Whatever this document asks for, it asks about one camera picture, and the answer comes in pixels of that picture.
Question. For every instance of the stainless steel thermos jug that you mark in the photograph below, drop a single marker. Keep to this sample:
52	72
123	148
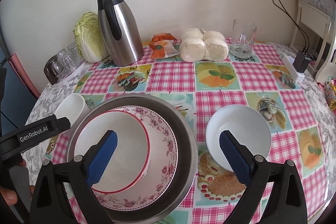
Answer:
119	32

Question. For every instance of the person left hand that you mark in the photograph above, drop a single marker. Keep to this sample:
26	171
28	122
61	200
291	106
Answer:
9	195

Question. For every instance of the pink floral white plate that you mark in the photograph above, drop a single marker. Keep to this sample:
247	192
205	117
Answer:
162	165

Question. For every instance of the dark blue cabinet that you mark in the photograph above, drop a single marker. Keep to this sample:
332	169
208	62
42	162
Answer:
18	94

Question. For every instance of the white shelf rack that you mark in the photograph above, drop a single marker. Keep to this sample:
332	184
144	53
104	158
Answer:
319	17

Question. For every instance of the large stainless steel basin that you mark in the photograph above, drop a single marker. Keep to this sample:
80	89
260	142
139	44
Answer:
187	157

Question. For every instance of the black power adapter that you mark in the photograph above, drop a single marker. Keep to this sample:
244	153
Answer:
301	61

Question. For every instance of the pink checkered tablecloth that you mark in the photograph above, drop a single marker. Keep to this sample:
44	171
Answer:
302	126

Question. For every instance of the light blue white bowl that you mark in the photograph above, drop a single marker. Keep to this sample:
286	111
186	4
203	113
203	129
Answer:
245	124

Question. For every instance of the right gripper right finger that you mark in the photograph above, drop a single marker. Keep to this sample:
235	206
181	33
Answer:
286	203

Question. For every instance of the red rimmed white bowl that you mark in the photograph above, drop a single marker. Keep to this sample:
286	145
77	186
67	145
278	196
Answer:
129	155

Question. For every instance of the bag of steamed buns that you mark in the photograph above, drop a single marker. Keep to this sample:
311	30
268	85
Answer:
197	45

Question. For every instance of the white square MAX bowl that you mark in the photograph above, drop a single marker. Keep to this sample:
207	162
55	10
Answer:
73	107

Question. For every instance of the clear glass mug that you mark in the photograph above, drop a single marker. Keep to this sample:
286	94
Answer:
243	38

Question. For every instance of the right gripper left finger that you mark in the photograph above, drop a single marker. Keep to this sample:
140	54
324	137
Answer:
50	203

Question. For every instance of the grey floral white blanket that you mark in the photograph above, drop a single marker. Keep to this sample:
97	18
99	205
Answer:
46	105

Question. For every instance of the napa cabbage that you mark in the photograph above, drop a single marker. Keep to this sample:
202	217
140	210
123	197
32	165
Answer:
88	38

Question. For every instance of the colourful candy packet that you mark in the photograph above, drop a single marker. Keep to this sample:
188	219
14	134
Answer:
329	90

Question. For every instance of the white power strip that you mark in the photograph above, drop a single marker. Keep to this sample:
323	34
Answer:
288	62

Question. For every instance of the glass teapot brown handle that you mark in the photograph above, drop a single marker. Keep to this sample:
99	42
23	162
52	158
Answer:
53	69

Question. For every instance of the upturned clear glass cup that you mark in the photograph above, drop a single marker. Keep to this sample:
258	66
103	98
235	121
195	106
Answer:
70	58

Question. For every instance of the orange snack packet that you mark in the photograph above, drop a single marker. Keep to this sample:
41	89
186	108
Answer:
163	46

